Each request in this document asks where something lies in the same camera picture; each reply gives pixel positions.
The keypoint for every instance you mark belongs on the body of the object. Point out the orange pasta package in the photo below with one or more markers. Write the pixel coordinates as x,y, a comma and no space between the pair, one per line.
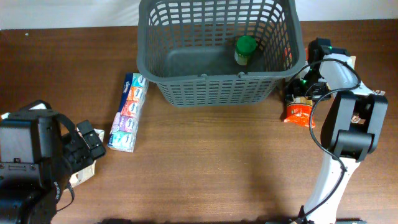
298,112

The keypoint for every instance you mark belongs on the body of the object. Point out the Kleenex tissue multipack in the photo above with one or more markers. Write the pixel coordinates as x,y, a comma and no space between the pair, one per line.
124,128

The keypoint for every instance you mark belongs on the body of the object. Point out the green lidded glass jar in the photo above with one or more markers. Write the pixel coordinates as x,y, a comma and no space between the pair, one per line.
245,48

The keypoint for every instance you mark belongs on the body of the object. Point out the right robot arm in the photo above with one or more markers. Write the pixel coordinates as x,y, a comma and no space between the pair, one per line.
351,129

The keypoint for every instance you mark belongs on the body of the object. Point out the white brown panko bag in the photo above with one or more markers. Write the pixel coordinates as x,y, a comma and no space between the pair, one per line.
356,117

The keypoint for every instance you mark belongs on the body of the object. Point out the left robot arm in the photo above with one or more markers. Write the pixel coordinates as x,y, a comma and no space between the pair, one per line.
40,150

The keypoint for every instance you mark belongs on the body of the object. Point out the brown white snack bag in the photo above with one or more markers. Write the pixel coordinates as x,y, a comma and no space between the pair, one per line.
88,172

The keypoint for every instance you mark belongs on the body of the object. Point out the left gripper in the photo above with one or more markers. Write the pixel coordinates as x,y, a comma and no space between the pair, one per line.
85,155

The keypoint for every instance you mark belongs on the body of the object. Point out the grey plastic shopping basket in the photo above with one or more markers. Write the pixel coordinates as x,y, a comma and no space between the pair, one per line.
187,48

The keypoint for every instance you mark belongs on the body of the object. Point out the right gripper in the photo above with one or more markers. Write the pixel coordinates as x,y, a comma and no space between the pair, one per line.
298,92

